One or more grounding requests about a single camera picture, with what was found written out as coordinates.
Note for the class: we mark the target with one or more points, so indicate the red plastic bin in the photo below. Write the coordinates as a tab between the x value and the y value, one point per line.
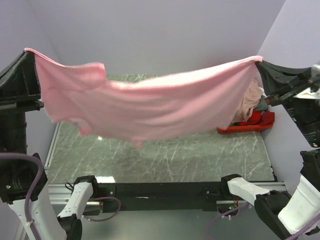
244	129

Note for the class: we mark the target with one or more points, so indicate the pink t shirt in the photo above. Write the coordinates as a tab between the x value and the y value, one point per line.
148	110

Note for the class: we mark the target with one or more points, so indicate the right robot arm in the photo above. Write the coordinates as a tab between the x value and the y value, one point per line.
288	214

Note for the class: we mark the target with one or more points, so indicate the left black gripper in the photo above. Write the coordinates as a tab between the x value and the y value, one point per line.
20	83

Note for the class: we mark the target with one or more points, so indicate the red garment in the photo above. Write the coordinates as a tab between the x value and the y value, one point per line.
259	118

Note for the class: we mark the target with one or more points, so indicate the aluminium frame rail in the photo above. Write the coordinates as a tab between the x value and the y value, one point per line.
200	157

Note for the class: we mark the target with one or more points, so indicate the black base beam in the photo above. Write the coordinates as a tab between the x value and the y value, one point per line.
205	196

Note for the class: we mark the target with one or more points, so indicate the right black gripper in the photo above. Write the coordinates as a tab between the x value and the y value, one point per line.
280	77

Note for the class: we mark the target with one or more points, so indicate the beige t shirt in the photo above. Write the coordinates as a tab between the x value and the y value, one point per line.
249	101

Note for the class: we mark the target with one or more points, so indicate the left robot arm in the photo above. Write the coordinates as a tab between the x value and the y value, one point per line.
23	181

